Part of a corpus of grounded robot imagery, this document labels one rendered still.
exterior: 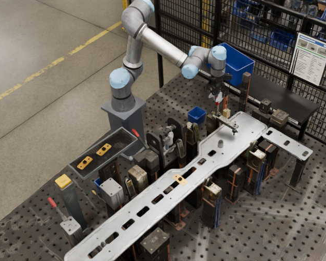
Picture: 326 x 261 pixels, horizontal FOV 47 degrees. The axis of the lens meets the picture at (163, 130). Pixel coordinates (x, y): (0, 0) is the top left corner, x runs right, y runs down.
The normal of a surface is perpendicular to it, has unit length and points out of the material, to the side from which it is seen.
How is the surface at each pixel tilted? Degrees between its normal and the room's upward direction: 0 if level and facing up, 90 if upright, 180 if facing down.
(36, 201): 0
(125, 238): 0
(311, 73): 90
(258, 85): 0
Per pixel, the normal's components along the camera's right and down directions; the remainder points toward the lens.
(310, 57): -0.71, 0.52
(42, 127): -0.04, -0.70
